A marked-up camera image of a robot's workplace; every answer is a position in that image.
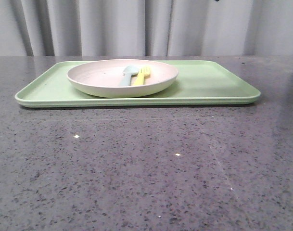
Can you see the grey pleated curtain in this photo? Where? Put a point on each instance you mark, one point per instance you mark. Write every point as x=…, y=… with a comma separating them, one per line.
x=145, y=27

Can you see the yellow plastic fork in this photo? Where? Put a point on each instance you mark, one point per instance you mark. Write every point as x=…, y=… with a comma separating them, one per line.
x=142, y=74

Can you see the light green plastic tray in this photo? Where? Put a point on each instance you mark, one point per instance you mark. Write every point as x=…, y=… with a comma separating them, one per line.
x=198, y=82

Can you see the light blue plastic spoon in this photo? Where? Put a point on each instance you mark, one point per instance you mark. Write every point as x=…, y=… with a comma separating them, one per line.
x=128, y=72

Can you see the cream round plate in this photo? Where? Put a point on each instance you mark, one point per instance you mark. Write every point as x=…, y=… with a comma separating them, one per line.
x=102, y=78

